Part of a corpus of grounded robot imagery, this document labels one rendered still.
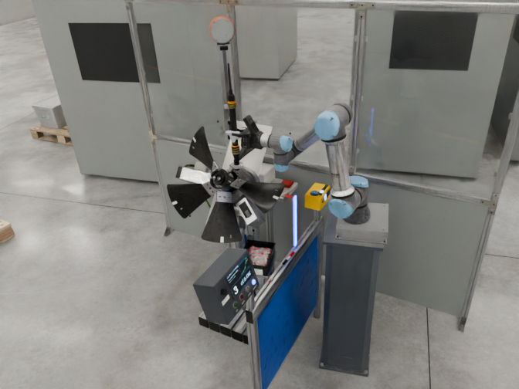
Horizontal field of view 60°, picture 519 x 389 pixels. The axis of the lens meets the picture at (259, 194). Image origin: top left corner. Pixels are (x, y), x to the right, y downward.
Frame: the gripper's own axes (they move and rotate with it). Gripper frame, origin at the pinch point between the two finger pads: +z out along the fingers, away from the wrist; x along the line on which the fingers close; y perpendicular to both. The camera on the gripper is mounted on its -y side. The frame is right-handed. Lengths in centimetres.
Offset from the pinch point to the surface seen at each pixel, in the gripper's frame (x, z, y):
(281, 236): 70, 6, 119
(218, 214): -15.1, 2.1, 45.1
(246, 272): -63, -45, 33
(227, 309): -81, -46, 37
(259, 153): 31.8, 0.8, 28.0
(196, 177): 7, 32, 39
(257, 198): -6.5, -18.8, 34.4
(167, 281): 15, 82, 151
